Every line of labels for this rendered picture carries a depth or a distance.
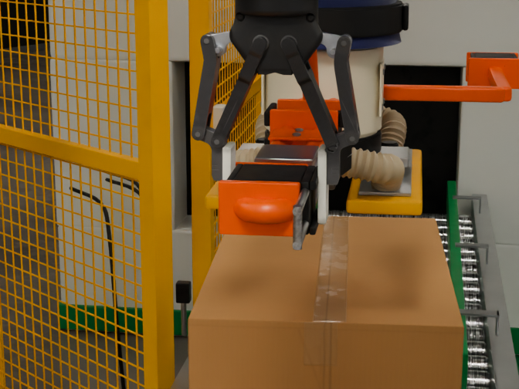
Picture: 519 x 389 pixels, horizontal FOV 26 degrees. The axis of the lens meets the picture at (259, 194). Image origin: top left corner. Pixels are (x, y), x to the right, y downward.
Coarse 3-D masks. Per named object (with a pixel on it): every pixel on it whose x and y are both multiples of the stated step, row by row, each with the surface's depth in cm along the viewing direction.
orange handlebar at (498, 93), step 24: (384, 96) 165; (408, 96) 164; (432, 96) 164; (456, 96) 163; (480, 96) 163; (504, 96) 163; (288, 144) 127; (312, 144) 124; (240, 216) 100; (264, 216) 99; (288, 216) 100
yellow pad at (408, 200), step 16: (384, 144) 169; (416, 160) 172; (416, 176) 161; (352, 192) 152; (368, 192) 150; (384, 192) 150; (400, 192) 150; (416, 192) 152; (352, 208) 149; (368, 208) 148; (384, 208) 148; (400, 208) 148; (416, 208) 147
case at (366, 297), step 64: (256, 256) 194; (320, 256) 194; (384, 256) 194; (192, 320) 164; (256, 320) 163; (320, 320) 163; (384, 320) 163; (448, 320) 163; (192, 384) 166; (256, 384) 166; (320, 384) 165; (384, 384) 164; (448, 384) 163
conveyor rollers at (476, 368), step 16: (464, 224) 366; (464, 240) 349; (464, 256) 332; (464, 272) 315; (464, 288) 306; (480, 320) 280; (480, 336) 271; (480, 352) 262; (480, 368) 253; (480, 384) 245
